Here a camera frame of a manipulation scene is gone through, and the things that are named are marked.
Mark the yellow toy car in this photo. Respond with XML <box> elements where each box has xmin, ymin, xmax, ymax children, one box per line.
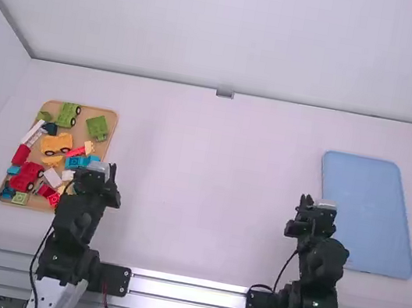
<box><xmin>38</xmin><ymin>129</ymin><xmax>76</xmax><ymax>161</ymax></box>

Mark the small lime green toy brick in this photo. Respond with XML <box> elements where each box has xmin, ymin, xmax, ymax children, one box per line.
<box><xmin>34</xmin><ymin>109</ymin><xmax>54</xmax><ymax>124</ymax></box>

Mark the red cable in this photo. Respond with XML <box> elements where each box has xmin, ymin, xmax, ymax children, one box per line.
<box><xmin>98</xmin><ymin>281</ymin><xmax>118</xmax><ymax>308</ymax></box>

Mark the blue mat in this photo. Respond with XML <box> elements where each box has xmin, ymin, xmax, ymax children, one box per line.
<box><xmin>304</xmin><ymin>148</ymin><xmax>412</xmax><ymax>282</ymax></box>

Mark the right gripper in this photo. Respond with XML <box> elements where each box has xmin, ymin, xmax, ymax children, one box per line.
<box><xmin>283</xmin><ymin>191</ymin><xmax>343</xmax><ymax>248</ymax></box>

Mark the small coral red toy brick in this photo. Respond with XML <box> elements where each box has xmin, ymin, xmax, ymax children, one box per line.
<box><xmin>44</xmin><ymin>192</ymin><xmax>62</xmax><ymax>210</ymax></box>

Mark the blue toy piece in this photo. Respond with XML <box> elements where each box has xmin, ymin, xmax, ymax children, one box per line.
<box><xmin>0</xmin><ymin>185</ymin><xmax>17</xmax><ymax>204</ymax></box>

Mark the lime green scoop toy brick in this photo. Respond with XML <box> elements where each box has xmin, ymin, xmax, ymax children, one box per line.
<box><xmin>82</xmin><ymin>112</ymin><xmax>112</xmax><ymax>143</ymax></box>

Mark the black cable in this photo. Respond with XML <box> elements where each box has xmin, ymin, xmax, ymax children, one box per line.
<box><xmin>271</xmin><ymin>237</ymin><xmax>311</xmax><ymax>297</ymax></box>
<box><xmin>23</xmin><ymin>218</ymin><xmax>58</xmax><ymax>308</ymax></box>

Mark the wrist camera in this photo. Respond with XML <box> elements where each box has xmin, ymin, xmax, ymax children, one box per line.
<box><xmin>85</xmin><ymin>159</ymin><xmax>114</xmax><ymax>178</ymax></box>
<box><xmin>314</xmin><ymin>197</ymin><xmax>340</xmax><ymax>213</ymax></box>

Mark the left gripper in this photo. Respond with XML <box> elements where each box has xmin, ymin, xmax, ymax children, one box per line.
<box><xmin>69</xmin><ymin>157</ymin><xmax>128</xmax><ymax>210</ymax></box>

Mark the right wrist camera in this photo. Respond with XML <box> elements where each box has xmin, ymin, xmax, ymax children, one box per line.
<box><xmin>314</xmin><ymin>197</ymin><xmax>340</xmax><ymax>213</ymax></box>

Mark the tan tray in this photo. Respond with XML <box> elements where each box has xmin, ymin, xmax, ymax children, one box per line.
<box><xmin>0</xmin><ymin>92</ymin><xmax>121</xmax><ymax>221</ymax></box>

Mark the red toy car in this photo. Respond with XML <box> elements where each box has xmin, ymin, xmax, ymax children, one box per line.
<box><xmin>7</xmin><ymin>158</ymin><xmax>47</xmax><ymax>194</ymax></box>

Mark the flat light green toy brick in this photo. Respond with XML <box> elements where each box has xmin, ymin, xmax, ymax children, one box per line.
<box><xmin>10</xmin><ymin>189</ymin><xmax>31</xmax><ymax>208</ymax></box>

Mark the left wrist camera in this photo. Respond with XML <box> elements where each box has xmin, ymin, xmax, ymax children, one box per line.
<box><xmin>85</xmin><ymin>159</ymin><xmax>114</xmax><ymax>178</ymax></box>

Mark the dark blue toy brick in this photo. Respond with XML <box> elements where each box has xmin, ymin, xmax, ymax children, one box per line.
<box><xmin>40</xmin><ymin>120</ymin><xmax>60</xmax><ymax>137</ymax></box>

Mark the green toy car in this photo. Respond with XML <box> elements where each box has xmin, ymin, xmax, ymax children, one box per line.
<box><xmin>55</xmin><ymin>101</ymin><xmax>83</xmax><ymax>130</ymax></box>

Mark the dark red toy brick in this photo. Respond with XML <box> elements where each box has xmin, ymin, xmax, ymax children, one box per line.
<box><xmin>35</xmin><ymin>182</ymin><xmax>56</xmax><ymax>200</ymax></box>

